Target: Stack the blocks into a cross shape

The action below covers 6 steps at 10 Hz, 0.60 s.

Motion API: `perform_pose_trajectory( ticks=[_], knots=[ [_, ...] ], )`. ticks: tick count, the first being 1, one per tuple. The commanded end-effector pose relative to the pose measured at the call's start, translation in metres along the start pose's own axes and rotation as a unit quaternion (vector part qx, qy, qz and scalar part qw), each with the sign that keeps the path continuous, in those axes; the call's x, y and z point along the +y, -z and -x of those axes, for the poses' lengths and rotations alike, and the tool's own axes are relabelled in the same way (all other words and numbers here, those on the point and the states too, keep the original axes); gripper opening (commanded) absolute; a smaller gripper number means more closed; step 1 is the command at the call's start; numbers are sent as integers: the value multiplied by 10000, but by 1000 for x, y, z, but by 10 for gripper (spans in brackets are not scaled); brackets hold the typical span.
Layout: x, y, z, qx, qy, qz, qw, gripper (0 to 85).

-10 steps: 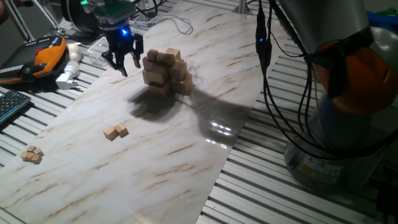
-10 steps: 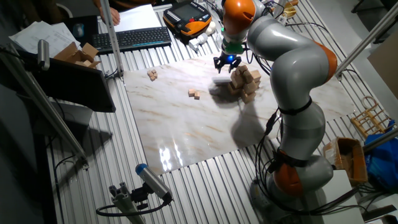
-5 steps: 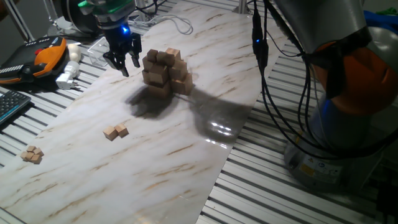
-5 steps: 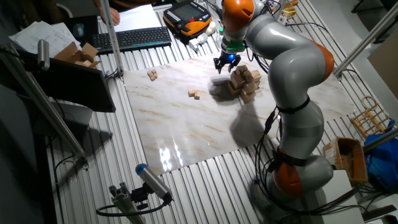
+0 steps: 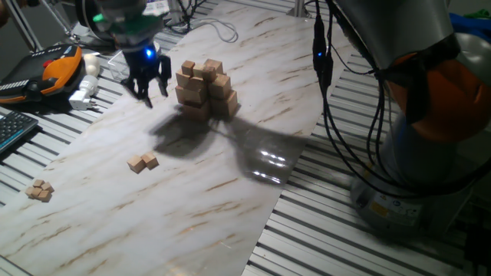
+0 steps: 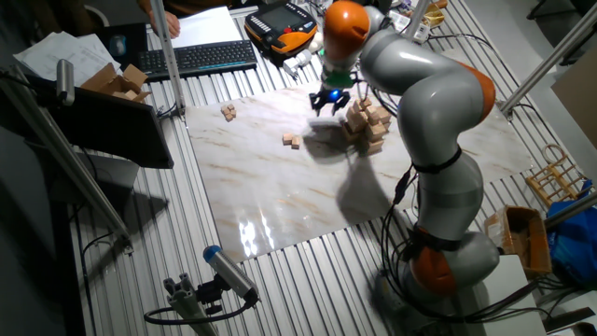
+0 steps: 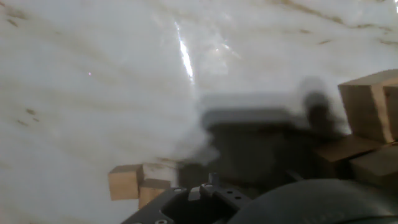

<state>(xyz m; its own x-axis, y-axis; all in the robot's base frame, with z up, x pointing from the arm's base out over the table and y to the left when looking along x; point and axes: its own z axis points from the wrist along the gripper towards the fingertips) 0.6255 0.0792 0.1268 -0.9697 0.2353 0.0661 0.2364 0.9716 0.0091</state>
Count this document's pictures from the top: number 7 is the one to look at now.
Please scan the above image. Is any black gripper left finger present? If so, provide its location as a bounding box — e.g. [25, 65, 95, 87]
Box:
[186, 172, 252, 218]

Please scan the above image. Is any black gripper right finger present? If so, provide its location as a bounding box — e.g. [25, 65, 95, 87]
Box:
[284, 169, 305, 183]

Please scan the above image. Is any white marble pattern mat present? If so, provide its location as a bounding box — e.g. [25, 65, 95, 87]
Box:
[0, 0, 398, 224]

